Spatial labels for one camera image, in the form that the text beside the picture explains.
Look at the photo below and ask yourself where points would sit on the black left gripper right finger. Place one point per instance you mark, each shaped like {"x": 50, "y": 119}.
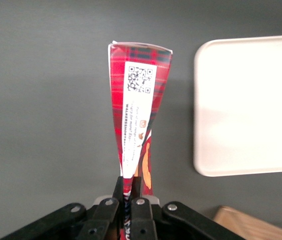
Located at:
{"x": 141, "y": 215}

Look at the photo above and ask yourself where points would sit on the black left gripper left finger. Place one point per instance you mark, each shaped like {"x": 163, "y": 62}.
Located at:
{"x": 106, "y": 212}

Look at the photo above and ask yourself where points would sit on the red tartan cookie box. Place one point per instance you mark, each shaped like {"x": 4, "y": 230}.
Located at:
{"x": 138, "y": 100}

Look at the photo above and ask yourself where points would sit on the cream plastic tray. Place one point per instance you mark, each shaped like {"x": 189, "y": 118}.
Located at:
{"x": 248, "y": 105}

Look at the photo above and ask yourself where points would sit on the wooden two-drawer cabinet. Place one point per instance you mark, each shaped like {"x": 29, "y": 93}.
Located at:
{"x": 251, "y": 225}

